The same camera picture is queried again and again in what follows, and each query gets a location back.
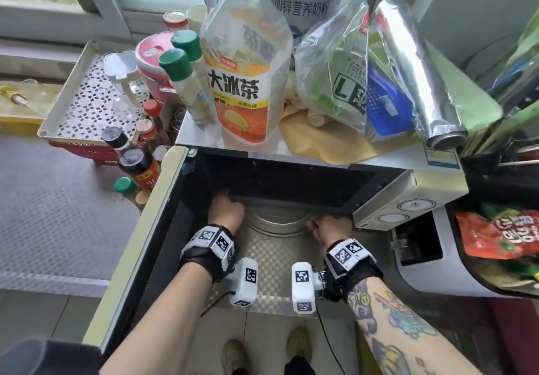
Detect person's right hand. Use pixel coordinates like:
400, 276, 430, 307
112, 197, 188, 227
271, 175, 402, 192
306, 215, 354, 247

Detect person's left hand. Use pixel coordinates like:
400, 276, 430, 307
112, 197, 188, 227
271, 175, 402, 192
207, 191, 246, 232

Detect glass microwave turntable plate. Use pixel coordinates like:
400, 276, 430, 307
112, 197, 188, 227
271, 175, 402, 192
242, 206, 316, 237

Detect person's left forearm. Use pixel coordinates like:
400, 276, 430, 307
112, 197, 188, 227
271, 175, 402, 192
99, 259, 215, 375

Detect person's right forearm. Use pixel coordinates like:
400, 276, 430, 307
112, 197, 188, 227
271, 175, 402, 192
346, 277, 483, 375

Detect yellow cloth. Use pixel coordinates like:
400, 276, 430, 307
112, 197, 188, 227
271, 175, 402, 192
279, 104, 422, 166

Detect black cap bottle red label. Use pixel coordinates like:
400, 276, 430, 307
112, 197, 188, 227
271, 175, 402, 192
118, 148, 162, 192

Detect microwave oven door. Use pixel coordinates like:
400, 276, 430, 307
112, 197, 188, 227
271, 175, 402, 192
82, 146, 221, 358

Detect small green cap bottle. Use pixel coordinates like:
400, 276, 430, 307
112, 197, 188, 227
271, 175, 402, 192
114, 177, 145, 210

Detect cream microwave oven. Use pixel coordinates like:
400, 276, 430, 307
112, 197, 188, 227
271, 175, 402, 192
175, 109, 470, 233

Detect red cap sauce bottle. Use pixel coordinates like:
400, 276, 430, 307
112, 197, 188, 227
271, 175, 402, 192
142, 99, 168, 132

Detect tall green cap sauce bottle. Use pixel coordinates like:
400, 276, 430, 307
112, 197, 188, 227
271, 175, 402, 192
159, 49, 216, 126
171, 30, 211, 93

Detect black cap dark sauce bottle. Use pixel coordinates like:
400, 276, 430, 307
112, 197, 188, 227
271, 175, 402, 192
101, 127, 132, 157

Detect person's right shoe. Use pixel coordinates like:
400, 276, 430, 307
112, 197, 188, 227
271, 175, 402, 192
286, 327, 313, 365

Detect person's shoe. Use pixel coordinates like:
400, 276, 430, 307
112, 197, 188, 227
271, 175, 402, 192
286, 327, 313, 365
221, 339, 249, 375

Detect white kitchen appliance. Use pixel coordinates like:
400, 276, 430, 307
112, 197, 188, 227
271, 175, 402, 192
391, 205, 539, 299

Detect large iced tea bottle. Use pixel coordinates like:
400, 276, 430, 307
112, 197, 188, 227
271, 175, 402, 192
200, 0, 294, 145

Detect green packet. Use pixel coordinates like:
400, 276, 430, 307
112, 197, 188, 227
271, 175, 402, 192
311, 40, 372, 129

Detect red plastic basket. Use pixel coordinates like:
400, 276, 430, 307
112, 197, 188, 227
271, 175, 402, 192
48, 139, 122, 165

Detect blue packet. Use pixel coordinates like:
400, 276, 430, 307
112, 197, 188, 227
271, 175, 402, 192
366, 62, 417, 138

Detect person's black trousers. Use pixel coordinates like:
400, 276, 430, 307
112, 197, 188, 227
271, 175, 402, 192
283, 356, 318, 375

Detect person's left shoe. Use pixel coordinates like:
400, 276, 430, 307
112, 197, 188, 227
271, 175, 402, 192
221, 339, 249, 375

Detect pink lidded pot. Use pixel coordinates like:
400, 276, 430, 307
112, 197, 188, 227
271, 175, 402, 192
135, 31, 178, 102

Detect clear plastic jug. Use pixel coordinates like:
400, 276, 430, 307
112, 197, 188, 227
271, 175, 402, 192
103, 50, 143, 119

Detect white perforated tray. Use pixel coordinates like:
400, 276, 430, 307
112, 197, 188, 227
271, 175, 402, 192
38, 41, 169, 140

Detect aluminium foil roll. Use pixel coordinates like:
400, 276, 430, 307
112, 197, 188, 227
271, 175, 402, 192
373, 0, 469, 151

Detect cream cup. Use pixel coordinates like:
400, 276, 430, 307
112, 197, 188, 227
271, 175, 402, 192
186, 5, 208, 34

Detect red cap jar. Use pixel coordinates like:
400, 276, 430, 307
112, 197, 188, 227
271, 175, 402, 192
163, 10, 189, 31

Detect red snack packet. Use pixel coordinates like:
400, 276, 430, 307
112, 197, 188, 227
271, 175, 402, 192
455, 212, 539, 261

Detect clear plastic bag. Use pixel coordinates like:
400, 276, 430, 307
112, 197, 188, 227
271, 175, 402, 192
294, 0, 418, 143

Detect green cutting board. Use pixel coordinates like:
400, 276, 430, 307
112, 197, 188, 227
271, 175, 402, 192
424, 42, 504, 132

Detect yellow tray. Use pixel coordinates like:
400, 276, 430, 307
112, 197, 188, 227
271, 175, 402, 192
0, 79, 65, 136

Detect green plastic bags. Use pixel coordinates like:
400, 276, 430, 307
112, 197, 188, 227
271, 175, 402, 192
488, 7, 539, 108

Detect black left wrist strap with markers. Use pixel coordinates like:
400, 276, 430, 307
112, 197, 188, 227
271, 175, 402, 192
179, 224, 236, 283

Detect black wrist strap with markers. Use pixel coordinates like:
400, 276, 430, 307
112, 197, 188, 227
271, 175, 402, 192
323, 238, 385, 303
179, 224, 236, 283

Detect black right wrist strap with markers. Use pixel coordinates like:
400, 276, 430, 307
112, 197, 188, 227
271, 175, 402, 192
323, 238, 385, 303

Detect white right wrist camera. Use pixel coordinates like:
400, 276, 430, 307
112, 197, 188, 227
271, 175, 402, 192
291, 262, 326, 315

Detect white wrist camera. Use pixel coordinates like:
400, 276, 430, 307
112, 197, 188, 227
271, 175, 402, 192
229, 257, 259, 307
291, 262, 326, 315

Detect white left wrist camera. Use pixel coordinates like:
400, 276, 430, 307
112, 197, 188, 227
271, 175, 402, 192
229, 257, 259, 307

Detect black left camera cable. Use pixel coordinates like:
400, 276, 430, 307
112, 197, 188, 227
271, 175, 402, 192
200, 290, 237, 319

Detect black camera cable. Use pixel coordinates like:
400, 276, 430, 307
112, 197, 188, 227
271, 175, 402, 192
315, 306, 347, 375
200, 290, 237, 319

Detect black right camera cable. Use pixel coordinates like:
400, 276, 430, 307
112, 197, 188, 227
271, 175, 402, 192
315, 306, 347, 375

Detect window frame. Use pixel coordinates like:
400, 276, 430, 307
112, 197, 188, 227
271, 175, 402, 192
0, 0, 211, 47

